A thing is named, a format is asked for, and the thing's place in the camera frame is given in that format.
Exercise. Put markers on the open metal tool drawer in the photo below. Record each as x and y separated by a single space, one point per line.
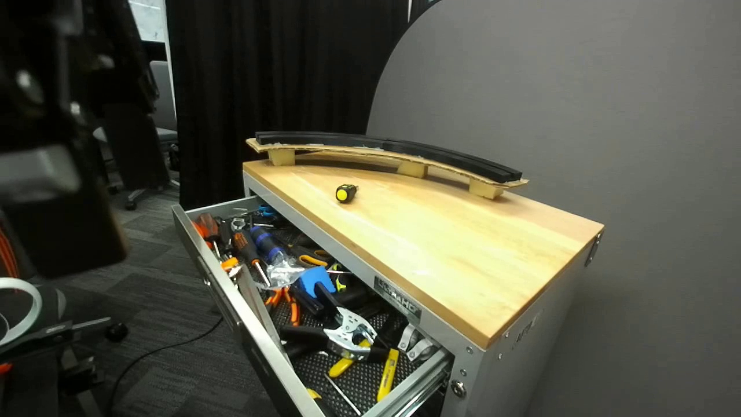
255 325

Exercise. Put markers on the black yellow stubby screwdriver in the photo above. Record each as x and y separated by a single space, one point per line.
345 192

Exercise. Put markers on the grey rounded partition panel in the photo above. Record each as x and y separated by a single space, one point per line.
604 99

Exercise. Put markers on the black office chair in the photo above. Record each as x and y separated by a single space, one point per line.
47 362

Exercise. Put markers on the curved wooden rail black strip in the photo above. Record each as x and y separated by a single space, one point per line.
432 154

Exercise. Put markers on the blue bar clamp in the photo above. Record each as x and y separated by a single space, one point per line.
313 285

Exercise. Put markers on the black curtain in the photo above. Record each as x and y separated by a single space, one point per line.
269 69

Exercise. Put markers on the grey tool cabinet wooden top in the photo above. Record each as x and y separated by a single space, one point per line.
454 245

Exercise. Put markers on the silver jaw pliers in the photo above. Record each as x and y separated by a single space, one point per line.
351 326

